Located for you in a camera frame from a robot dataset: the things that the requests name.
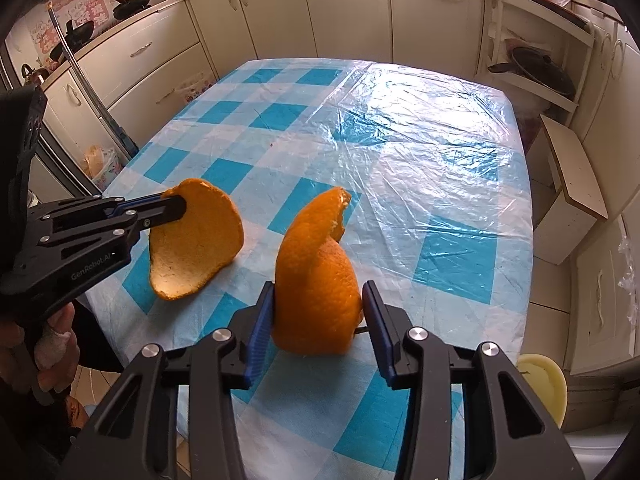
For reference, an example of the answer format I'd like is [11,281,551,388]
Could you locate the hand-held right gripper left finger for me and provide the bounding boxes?
[59,281,276,480]

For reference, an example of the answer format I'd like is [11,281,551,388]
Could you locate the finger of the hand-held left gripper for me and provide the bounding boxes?
[120,207,189,249]
[102,192,189,217]

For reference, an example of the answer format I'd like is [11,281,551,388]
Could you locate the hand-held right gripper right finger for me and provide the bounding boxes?
[361,280,587,480]

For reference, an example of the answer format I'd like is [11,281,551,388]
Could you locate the rounded orange peel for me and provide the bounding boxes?
[148,178,246,302]

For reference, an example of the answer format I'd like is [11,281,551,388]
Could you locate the tall curled orange peel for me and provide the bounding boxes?
[274,186,365,359]

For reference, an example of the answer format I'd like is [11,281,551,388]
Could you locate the pale yellow bin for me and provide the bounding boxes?
[516,353,569,432]

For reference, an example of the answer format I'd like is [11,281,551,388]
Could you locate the person's left hand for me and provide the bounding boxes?
[0,304,79,397]

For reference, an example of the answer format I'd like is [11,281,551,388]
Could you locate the printed plastic bag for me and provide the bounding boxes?
[81,144,124,192]

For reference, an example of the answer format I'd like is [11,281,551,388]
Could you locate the mop with metal pole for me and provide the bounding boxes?
[46,2,141,161]

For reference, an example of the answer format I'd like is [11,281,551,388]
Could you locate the white counter cabinet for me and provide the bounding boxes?
[40,0,221,196]

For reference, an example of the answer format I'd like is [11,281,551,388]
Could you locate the blue checked plastic tablecloth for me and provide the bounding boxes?
[85,57,533,480]

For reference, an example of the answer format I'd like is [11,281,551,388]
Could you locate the dark kettle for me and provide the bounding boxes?
[20,63,51,87]

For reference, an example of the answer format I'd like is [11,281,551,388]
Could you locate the black wok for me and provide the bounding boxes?
[111,0,152,21]
[62,17,96,47]

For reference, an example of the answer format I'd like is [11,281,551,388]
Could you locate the white drawer cabinet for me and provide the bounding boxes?
[569,10,640,377]

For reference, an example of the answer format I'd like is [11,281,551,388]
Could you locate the white wooden stool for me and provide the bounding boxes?
[531,114,610,267]

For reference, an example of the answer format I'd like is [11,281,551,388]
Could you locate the white tall cabinet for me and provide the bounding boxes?
[186,0,487,77]

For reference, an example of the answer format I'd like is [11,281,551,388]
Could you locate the black frying pan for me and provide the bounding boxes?
[487,46,577,102]

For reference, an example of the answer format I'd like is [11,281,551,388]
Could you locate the white shelf rack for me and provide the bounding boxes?
[475,0,597,128]

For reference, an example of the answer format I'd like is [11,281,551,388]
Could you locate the dark red tray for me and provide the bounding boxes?
[522,0,592,32]

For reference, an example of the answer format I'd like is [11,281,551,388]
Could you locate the pink wall stickers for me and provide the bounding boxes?
[30,0,143,53]

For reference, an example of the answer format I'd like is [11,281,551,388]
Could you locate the clear plastic wrap on handle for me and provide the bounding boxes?
[616,236,640,292]

